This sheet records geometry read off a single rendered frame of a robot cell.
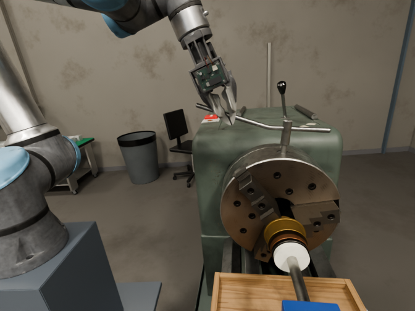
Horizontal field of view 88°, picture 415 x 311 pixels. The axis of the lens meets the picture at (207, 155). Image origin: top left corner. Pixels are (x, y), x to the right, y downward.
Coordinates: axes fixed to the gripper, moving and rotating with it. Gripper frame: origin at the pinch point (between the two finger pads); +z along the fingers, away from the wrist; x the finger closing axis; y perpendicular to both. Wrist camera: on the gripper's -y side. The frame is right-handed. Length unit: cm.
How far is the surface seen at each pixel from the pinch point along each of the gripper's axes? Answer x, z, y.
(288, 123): 12.8, 6.4, 0.0
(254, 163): 1.9, 12.2, 3.2
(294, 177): 9.8, 19.0, 3.4
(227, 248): -18.6, 43.7, -6.1
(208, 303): -38, 71, -8
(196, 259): -79, 114, -82
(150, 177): -167, 75, -226
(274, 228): 1.5, 23.9, 13.6
